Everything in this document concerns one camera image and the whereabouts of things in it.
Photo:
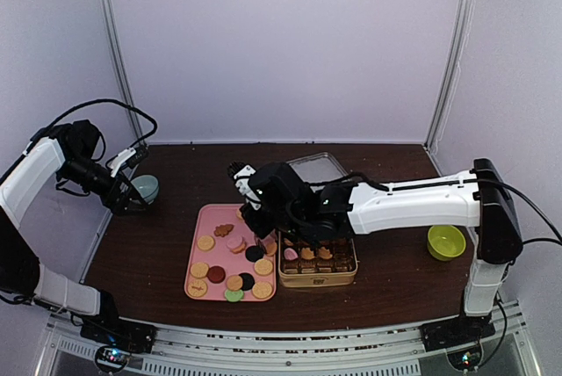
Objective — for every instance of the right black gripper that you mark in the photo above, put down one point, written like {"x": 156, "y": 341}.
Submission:
{"x": 260, "y": 229}

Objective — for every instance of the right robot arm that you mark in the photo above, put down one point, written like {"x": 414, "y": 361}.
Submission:
{"x": 278, "y": 199}

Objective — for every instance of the front aluminium rail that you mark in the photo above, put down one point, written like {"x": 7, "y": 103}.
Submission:
{"x": 389, "y": 350}

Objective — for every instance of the yellow dotted cookie middle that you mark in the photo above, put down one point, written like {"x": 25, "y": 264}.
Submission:
{"x": 263, "y": 267}

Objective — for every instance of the right aluminium frame post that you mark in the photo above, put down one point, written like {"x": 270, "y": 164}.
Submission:
{"x": 451, "y": 74}

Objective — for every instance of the small round tan cookie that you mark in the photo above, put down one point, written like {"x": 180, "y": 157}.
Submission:
{"x": 234, "y": 283}

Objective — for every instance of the gingerbread brown leaf cookie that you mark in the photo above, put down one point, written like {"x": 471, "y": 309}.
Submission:
{"x": 223, "y": 230}

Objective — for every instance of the black sandwich cookie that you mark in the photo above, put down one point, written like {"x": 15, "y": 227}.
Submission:
{"x": 248, "y": 281}
{"x": 254, "y": 253}

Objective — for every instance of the yellow dotted cookie left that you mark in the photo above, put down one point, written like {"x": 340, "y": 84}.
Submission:
{"x": 199, "y": 269}

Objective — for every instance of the metal serving tongs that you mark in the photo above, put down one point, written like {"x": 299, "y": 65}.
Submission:
{"x": 262, "y": 243}

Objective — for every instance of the round tan cookie right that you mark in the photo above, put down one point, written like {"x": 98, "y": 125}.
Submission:
{"x": 271, "y": 249}

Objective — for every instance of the green plastic bowl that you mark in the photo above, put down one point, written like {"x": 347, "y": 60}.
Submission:
{"x": 445, "y": 243}

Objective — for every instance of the aluminium frame post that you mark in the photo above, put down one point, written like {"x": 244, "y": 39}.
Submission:
{"x": 117, "y": 59}
{"x": 451, "y": 74}

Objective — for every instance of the yellow dotted cookie corner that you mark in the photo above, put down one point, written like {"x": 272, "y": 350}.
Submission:
{"x": 262, "y": 290}

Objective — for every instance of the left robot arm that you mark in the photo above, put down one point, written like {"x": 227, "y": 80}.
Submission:
{"x": 50, "y": 199}

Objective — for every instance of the brown chocolate cookie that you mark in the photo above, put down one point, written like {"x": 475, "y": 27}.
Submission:
{"x": 216, "y": 274}

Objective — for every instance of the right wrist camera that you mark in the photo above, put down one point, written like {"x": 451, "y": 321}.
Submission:
{"x": 240, "y": 173}

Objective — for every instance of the black sandwich cookie upper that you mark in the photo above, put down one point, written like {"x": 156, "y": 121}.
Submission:
{"x": 254, "y": 253}

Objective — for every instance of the green sandwich cookie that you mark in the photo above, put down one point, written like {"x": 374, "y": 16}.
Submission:
{"x": 234, "y": 295}

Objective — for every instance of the pink plastic tray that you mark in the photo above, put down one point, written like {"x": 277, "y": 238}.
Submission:
{"x": 209, "y": 217}

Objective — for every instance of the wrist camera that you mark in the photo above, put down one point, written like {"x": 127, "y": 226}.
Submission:
{"x": 240, "y": 173}
{"x": 127, "y": 158}

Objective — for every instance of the silver tin lid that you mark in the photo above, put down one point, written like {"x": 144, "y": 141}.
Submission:
{"x": 317, "y": 168}

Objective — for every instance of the yellow cookie with pink sword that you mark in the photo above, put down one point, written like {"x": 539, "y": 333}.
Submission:
{"x": 196, "y": 288}

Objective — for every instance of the gold cookie tin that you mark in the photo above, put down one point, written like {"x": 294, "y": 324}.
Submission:
{"x": 333, "y": 263}

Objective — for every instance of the pale blue ceramic bowl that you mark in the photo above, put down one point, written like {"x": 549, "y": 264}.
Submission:
{"x": 147, "y": 186}

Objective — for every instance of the black sandwich cookie lower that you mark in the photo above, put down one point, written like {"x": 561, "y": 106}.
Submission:
{"x": 248, "y": 281}

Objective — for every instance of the pink sandwich cookie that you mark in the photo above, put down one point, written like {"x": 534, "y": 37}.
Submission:
{"x": 290, "y": 254}
{"x": 236, "y": 244}

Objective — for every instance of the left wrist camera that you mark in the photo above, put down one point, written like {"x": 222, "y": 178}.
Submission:
{"x": 127, "y": 158}

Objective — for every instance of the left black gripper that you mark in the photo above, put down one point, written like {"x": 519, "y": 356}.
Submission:
{"x": 117, "y": 205}

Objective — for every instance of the yellow dotted cookie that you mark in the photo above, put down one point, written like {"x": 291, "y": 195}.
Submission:
{"x": 199, "y": 269}
{"x": 263, "y": 267}

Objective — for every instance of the left aluminium frame post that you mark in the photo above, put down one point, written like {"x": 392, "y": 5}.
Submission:
{"x": 117, "y": 59}

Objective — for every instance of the yellow cookie under chip cookie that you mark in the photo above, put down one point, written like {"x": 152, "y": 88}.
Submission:
{"x": 205, "y": 243}

